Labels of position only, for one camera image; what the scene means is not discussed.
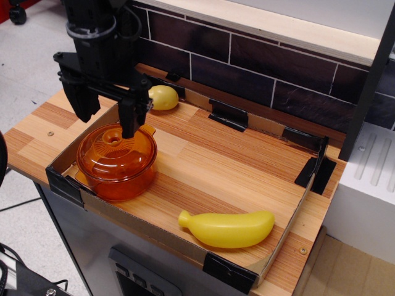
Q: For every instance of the orange transparent plastic pot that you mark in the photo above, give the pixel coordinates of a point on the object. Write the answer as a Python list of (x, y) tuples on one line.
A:
[(123, 182)]

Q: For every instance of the yellow toy banana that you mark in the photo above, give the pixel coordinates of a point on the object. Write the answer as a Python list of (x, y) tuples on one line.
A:
[(229, 231)]

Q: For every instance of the cardboard fence with black tape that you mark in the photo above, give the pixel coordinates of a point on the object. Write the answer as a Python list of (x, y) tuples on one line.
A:
[(205, 166)]

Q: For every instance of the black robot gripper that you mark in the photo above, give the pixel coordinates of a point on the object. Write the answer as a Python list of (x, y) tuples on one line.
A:
[(103, 65)]

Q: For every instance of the yellow toy potato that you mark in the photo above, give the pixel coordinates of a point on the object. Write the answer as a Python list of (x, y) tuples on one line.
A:
[(163, 97)]

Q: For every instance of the orange transparent pot lid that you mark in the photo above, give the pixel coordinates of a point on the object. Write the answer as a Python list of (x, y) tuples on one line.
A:
[(116, 154)]

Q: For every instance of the toy oven control panel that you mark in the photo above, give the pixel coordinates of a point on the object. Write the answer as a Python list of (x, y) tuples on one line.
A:
[(135, 279)]

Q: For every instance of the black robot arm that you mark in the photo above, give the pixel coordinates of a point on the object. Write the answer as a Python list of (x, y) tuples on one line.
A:
[(102, 13)]

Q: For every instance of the black vertical post right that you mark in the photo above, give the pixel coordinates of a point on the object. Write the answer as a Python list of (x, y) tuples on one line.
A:
[(368, 91)]

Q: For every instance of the white toy sink unit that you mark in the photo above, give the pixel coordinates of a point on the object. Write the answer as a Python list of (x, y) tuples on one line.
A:
[(361, 213)]

